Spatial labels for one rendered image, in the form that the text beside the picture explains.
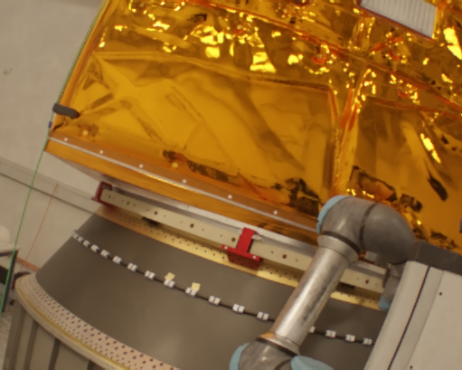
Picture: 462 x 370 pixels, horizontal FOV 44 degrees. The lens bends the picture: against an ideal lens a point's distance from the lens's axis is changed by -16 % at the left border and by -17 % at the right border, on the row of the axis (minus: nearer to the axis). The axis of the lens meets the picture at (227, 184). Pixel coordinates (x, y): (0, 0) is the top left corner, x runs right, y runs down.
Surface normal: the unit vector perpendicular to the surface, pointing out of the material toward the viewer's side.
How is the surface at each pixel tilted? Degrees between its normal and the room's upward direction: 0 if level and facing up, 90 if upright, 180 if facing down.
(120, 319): 62
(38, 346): 90
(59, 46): 90
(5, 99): 90
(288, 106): 88
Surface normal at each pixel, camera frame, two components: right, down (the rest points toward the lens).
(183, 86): 0.00, -0.11
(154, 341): -0.14, -0.62
